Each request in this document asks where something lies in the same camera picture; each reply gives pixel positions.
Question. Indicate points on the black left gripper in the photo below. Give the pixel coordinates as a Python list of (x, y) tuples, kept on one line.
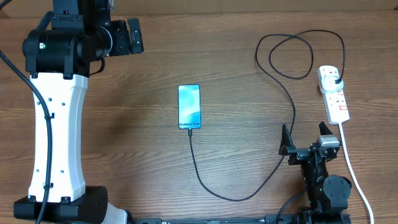
[(124, 47)]

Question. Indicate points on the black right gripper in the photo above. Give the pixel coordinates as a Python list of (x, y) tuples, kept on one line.
[(296, 154)]

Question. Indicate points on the blue smartphone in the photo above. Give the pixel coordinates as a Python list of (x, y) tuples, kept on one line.
[(189, 111)]

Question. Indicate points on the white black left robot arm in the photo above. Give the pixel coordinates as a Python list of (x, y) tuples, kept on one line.
[(58, 54)]

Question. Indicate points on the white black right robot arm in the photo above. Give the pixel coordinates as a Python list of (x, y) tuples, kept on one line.
[(327, 194)]

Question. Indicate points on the white charger adapter plug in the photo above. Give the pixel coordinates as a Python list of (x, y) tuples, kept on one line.
[(329, 85)]

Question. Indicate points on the white power strip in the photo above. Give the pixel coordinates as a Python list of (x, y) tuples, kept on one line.
[(335, 103)]

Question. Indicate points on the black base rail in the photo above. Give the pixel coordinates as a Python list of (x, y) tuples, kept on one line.
[(268, 219)]

